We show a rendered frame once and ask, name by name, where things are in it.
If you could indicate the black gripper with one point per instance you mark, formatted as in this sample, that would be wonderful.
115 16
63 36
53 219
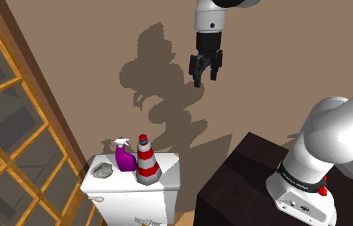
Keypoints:
208 43

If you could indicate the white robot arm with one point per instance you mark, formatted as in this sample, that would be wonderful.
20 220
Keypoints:
326 134

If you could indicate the red and white striped lighthouse figure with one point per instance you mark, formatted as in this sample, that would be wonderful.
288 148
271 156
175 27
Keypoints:
147 164

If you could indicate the dark robot stand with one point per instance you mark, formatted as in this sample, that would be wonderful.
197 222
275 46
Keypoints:
236 184

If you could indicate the purple spray bottle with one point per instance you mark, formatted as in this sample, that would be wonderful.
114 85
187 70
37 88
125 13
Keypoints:
125 159

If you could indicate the white toilet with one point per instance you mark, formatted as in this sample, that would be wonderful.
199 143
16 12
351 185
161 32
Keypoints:
132 194

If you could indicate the grey crumpled rock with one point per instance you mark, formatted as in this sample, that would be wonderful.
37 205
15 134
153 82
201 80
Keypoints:
101 170

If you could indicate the wooden framed glass window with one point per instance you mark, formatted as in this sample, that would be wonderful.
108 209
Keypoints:
10 131

